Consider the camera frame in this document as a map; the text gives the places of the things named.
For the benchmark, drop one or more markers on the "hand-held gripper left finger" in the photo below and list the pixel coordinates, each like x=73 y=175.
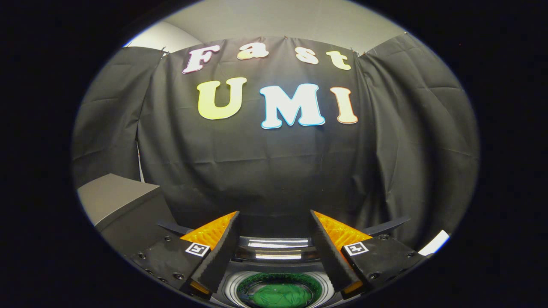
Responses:
x=218 y=256

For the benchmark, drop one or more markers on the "green polo shirt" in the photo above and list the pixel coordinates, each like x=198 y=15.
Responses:
x=280 y=296

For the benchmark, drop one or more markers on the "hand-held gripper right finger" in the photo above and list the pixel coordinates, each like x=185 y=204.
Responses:
x=329 y=256

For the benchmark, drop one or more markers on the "black backdrop cloth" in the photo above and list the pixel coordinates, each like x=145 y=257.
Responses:
x=265 y=171

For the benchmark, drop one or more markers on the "grey cardboard box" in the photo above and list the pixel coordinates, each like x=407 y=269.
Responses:
x=115 y=201

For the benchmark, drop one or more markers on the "white flat board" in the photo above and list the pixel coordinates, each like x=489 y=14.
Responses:
x=434 y=243

